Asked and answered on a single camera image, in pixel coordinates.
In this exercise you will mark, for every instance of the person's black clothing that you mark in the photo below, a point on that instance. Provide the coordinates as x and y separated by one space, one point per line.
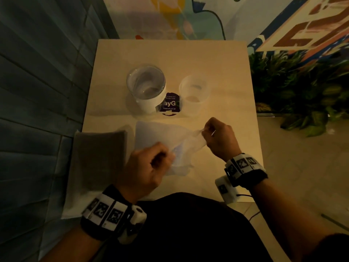
188 229

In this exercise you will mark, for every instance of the person's black sleeve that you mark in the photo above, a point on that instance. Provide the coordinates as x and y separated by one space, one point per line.
331 249

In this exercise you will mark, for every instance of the right wristband with marker tags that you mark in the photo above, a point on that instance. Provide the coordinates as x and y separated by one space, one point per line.
244 169

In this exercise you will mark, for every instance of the grey cloth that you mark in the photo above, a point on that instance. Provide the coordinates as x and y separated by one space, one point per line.
99 158

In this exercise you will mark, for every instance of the person's left hand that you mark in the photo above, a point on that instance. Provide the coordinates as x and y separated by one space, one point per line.
139 169

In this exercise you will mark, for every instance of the wristband with marker tags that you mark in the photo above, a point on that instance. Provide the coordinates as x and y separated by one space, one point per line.
244 169
105 211

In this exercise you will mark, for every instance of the person's right forearm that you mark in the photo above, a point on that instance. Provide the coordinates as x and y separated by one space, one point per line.
283 218

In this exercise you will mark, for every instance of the person's right hand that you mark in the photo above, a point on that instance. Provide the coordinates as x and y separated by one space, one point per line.
222 139

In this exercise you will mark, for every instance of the person's right fingers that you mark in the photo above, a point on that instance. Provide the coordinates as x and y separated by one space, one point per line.
208 130

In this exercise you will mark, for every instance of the translucent plastic cup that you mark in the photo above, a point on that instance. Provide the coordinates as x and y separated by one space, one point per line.
193 95

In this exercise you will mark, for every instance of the person's left forearm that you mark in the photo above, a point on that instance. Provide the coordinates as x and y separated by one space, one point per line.
71 249

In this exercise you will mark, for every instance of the green leafy plant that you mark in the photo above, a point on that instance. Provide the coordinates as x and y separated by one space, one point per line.
297 90

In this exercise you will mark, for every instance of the person's left fingers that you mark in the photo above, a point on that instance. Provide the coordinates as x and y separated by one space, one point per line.
163 158

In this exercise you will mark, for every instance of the glass jar with white label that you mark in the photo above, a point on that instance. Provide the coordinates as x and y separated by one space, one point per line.
146 88

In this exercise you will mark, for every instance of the white paper napkin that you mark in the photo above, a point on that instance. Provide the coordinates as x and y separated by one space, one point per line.
75 200

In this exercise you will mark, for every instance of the left wristband with marker tags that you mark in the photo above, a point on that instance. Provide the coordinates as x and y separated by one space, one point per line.
105 211

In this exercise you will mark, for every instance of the clear plastic wrapper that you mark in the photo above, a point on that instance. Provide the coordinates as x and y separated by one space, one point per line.
188 145

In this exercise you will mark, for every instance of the purple sticker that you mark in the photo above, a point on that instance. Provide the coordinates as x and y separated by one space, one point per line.
171 103

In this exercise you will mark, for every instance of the white paper sheet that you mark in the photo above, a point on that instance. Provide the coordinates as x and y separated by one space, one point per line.
155 133

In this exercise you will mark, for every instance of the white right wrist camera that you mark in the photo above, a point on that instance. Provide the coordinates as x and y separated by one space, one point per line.
226 189

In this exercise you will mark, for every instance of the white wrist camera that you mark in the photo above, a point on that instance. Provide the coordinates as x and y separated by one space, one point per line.
135 222
226 189

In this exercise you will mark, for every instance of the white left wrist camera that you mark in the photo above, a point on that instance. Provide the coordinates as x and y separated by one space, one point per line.
135 222

